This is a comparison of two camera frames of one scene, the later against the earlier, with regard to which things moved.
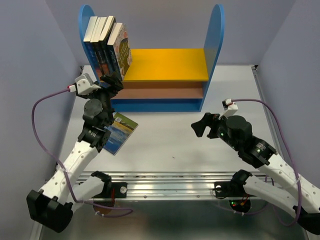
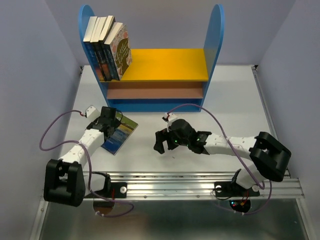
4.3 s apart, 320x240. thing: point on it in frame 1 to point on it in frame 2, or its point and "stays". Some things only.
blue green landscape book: (121, 129) stays
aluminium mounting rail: (166, 185) stays
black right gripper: (199, 126) to (161, 136)
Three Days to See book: (95, 38) stays
